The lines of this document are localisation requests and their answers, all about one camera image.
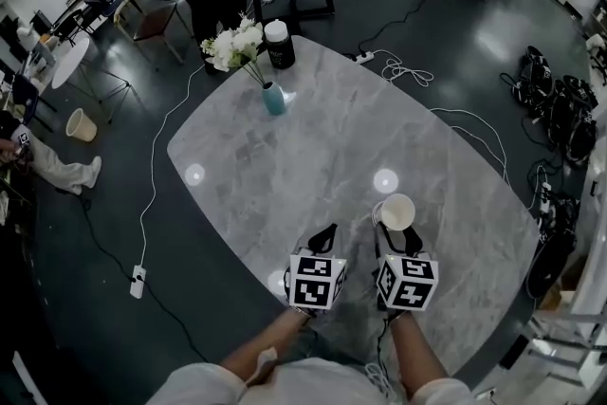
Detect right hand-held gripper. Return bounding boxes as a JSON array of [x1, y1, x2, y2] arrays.
[[375, 223, 440, 312]]

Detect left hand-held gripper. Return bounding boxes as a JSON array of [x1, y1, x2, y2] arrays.
[[284, 223, 349, 311]]

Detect white paper cup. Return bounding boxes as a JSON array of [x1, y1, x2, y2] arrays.
[[380, 193, 417, 232]]

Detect person's right forearm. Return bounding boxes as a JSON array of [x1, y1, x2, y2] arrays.
[[389, 310, 450, 399]]

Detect person's left forearm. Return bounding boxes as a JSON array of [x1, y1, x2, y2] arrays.
[[218, 307, 314, 383]]

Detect person's legs in jeans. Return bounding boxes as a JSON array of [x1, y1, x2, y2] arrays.
[[279, 326, 380, 369]]

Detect white plaster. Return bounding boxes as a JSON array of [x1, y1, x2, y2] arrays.
[[246, 344, 281, 388]]

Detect person's white shirt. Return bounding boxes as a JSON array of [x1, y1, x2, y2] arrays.
[[146, 358, 473, 405]]

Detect black equipment bag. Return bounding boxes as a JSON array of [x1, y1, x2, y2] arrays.
[[563, 113, 598, 167], [525, 192, 582, 300], [549, 75, 598, 143], [502, 45, 556, 110]]

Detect light blue vase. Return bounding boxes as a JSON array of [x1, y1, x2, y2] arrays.
[[261, 80, 288, 117]]

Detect black rectangular pad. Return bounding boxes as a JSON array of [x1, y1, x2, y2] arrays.
[[500, 336, 530, 369]]

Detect cardboard box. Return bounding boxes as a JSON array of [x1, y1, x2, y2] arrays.
[[540, 269, 592, 312]]

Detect black canister white lid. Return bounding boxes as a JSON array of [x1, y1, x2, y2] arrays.
[[263, 19, 297, 71]]

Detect white flower bouquet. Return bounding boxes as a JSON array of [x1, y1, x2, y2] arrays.
[[199, 11, 267, 86]]

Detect cream waste bin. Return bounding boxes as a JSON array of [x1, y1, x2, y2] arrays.
[[64, 107, 100, 143]]

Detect wooden seat chair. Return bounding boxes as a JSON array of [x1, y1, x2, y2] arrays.
[[113, 0, 195, 72]]

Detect round white side table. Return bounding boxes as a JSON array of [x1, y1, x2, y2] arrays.
[[50, 36, 143, 124]]

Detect white coiled cord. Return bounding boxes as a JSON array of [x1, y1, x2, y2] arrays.
[[363, 359, 397, 400]]

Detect white coiled floor cable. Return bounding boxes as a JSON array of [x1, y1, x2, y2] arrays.
[[372, 49, 435, 89]]

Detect black floor cable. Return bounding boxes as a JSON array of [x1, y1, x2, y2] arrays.
[[78, 196, 210, 364], [341, 0, 431, 61]]

